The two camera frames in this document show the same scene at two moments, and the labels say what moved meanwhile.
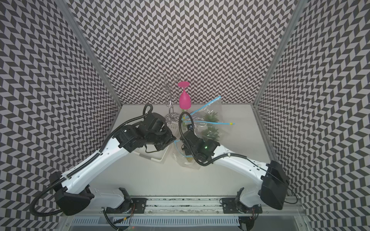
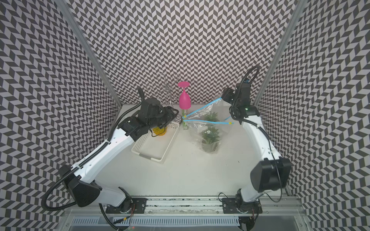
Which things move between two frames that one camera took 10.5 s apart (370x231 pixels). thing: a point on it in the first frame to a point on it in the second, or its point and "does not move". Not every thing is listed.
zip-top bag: [217, 131] does not move
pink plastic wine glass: [185, 100] does not move
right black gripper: [187, 151] to [227, 93]
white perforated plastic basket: [158, 155] does not move
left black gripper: [169, 138] to [170, 114]
